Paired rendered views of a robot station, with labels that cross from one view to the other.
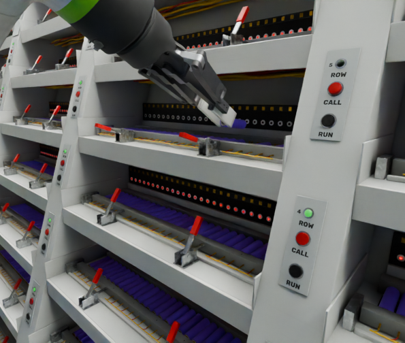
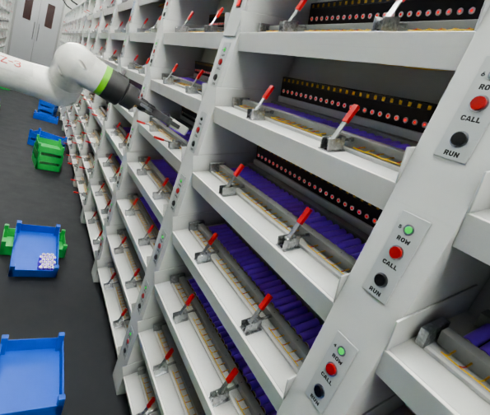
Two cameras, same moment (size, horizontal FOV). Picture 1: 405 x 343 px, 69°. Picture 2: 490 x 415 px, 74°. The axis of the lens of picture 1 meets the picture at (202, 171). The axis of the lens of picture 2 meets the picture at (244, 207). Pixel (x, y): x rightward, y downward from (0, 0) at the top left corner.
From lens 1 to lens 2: 0.81 m
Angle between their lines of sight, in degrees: 20
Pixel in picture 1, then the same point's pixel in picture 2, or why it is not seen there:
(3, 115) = not seen: hidden behind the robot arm
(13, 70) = (123, 61)
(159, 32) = (130, 98)
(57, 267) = (123, 194)
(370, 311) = (198, 226)
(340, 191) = (189, 174)
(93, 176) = (147, 146)
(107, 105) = (158, 103)
